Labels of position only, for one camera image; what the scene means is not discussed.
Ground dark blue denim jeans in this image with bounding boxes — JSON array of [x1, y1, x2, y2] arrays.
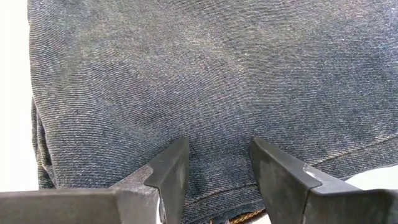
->
[[27, 0, 398, 224]]

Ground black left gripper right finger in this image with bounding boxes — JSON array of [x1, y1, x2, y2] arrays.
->
[[249, 136, 398, 224]]

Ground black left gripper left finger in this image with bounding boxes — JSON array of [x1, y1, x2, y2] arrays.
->
[[0, 136, 190, 224]]

